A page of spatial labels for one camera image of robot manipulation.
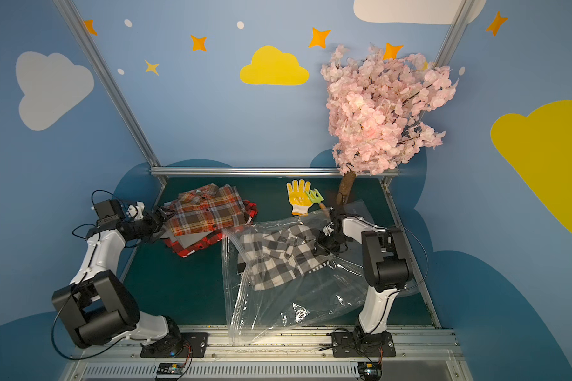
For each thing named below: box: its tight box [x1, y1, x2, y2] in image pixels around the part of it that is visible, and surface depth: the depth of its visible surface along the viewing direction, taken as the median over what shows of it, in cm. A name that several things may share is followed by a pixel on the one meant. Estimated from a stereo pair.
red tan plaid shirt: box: [168, 182, 247, 237], surface depth 97 cm
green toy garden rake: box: [305, 188, 331, 217], surface depth 117 cm
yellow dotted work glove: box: [286, 179, 314, 216], surface depth 117 cm
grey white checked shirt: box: [237, 224, 334, 290], surface depth 94 cm
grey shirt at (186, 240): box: [159, 230, 213, 249], surface depth 91 cm
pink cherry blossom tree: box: [320, 44, 457, 209], surface depth 73 cm
